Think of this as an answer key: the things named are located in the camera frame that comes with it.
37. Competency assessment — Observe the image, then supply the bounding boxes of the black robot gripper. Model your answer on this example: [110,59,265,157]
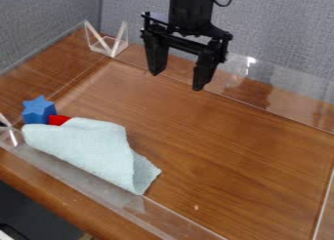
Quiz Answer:
[140,0,233,91]

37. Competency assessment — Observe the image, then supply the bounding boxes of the blue star foam block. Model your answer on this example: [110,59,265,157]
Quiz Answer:
[21,96,58,124]

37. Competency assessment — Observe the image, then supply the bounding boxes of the light blue cloth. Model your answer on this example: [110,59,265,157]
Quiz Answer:
[23,117,162,195]

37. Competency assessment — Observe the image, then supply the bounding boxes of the red block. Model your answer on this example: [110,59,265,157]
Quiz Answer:
[48,115,71,126]

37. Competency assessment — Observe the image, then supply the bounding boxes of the clear acrylic corner bracket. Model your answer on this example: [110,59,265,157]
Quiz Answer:
[83,21,130,59]

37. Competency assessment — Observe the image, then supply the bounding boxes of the clear acrylic left bracket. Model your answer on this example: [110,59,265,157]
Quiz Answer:
[0,113,19,146]

